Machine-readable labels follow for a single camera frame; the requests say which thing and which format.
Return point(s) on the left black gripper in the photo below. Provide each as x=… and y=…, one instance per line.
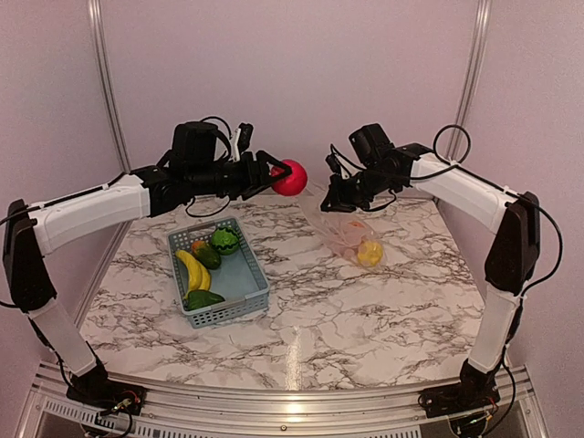
x=257, y=179

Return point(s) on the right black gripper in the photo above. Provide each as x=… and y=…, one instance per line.
x=338, y=200

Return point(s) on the red toy apple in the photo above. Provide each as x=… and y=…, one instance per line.
x=294, y=183

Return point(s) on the orange toy fruit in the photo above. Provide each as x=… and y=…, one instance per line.
x=355, y=225

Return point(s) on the clear zip top bag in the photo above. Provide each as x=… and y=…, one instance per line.
x=331, y=227

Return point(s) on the yellow toy pear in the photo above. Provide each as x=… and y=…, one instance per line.
x=370, y=253

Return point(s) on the blue-grey perforated plastic basket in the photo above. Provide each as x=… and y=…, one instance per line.
x=240, y=279

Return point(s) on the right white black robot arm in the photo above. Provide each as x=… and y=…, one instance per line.
x=513, y=219

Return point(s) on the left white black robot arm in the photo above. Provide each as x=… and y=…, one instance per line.
x=37, y=230

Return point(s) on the green toy watermelon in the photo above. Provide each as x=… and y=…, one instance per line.
x=225, y=241

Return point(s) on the green orange toy mango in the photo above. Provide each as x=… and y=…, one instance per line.
x=206, y=255

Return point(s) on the yellow toy banana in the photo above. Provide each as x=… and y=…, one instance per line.
x=198, y=275

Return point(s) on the green toy pepper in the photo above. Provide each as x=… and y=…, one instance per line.
x=201, y=298

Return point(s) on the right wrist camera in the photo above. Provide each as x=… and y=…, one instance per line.
x=370, y=143

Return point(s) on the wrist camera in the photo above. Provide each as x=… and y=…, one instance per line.
x=193, y=144
x=370, y=143

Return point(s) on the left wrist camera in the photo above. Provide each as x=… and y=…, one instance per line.
x=193, y=144

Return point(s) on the right aluminium corner post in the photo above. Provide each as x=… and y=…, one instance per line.
x=475, y=61

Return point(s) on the aluminium corner post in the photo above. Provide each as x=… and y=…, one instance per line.
x=475, y=61
x=105, y=79

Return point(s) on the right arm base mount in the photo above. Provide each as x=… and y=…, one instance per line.
x=473, y=390

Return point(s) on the left aluminium corner post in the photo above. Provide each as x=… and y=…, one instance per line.
x=105, y=79

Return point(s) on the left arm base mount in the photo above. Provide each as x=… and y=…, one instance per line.
x=96, y=389

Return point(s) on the aluminium front frame rail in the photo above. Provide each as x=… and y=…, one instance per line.
x=182, y=410

